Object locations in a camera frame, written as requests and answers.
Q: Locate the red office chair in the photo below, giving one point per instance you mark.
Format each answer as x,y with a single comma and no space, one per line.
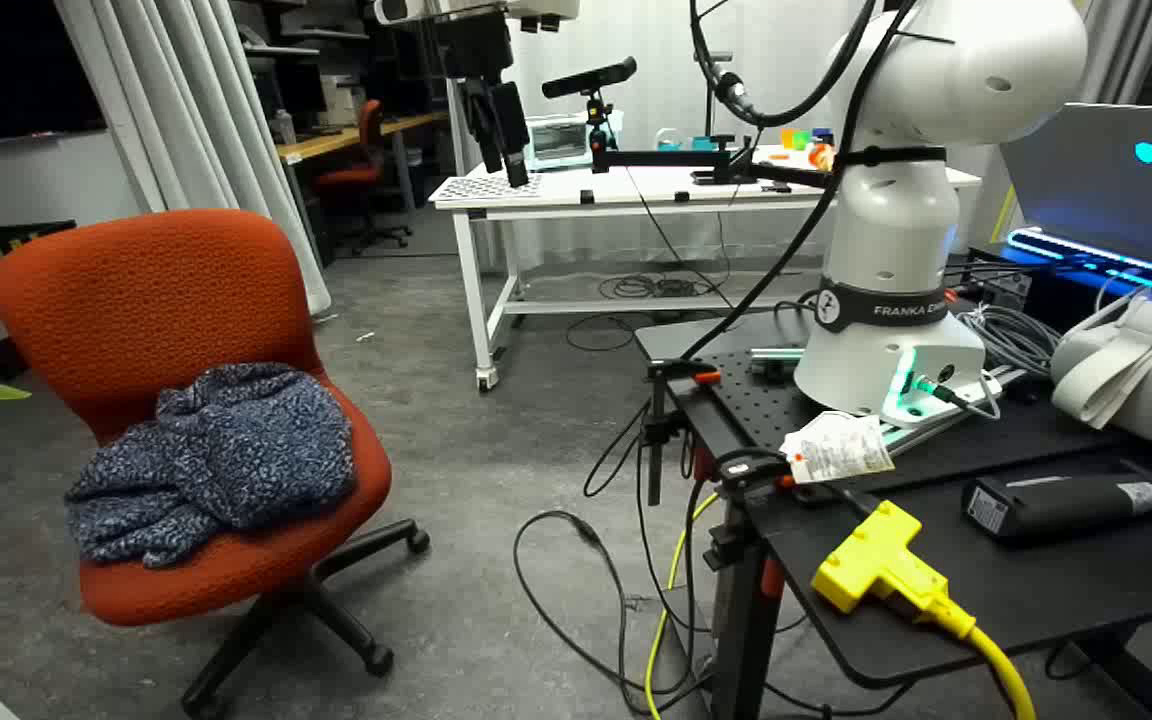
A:
365,146

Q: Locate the blue knit sweater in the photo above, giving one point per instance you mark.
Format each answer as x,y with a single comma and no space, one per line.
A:
230,454

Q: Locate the colourful toy blocks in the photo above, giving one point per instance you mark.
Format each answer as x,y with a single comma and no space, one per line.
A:
798,146

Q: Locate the black folding stand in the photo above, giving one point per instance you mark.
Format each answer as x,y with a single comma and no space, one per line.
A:
1,231

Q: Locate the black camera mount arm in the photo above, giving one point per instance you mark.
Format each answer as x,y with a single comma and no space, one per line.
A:
657,157

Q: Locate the white grey VR headset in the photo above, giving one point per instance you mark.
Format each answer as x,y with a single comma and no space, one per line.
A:
1136,381

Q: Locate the orange office chair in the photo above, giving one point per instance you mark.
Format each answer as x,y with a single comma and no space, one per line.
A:
138,292

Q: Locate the black metal table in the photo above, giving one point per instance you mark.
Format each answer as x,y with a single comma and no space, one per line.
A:
741,640

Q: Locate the white keyboard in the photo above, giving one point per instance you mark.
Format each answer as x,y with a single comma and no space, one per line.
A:
470,193

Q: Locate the black power brick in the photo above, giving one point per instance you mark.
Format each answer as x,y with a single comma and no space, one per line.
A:
1070,505

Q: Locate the yellow floor scrap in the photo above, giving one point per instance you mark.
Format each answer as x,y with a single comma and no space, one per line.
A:
10,393

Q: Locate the black wall screen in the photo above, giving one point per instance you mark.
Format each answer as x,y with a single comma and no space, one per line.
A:
1,65

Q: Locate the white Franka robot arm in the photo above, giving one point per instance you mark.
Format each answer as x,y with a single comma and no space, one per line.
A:
891,253

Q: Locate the white crumpled packet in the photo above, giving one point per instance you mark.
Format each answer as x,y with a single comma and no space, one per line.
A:
837,444

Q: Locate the white curtain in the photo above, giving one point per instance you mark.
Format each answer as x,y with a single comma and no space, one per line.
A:
191,105

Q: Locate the black stereo camera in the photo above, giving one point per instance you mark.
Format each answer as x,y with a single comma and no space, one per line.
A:
588,78

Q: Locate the white metal table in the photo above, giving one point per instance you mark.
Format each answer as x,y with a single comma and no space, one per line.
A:
470,292

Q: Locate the white plastic box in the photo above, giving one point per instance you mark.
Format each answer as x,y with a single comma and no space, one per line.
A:
559,146

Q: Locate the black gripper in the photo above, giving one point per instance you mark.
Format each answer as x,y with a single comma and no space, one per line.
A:
476,44

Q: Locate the wooden desk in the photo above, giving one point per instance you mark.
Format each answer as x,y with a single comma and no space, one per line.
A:
337,138

